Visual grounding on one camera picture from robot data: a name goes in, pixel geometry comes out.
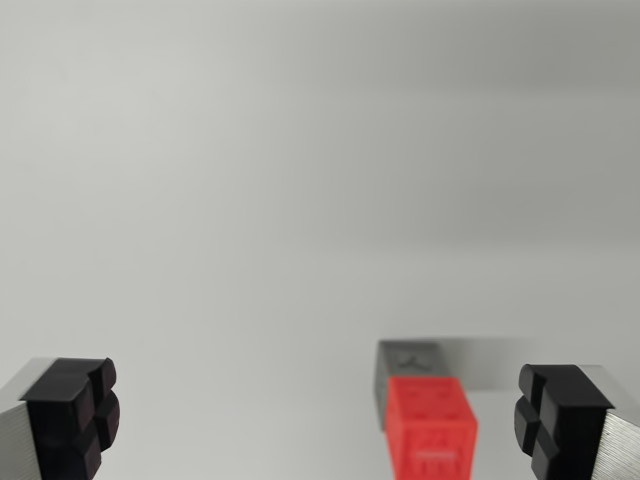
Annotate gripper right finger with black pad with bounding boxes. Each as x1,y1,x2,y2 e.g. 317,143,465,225
513,363,640,480

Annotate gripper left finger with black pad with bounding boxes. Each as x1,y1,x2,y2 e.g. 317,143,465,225
0,356,122,480

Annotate red cube with studs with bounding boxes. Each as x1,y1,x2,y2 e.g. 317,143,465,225
384,375,479,480

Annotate grey cube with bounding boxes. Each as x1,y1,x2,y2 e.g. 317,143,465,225
373,339,455,432

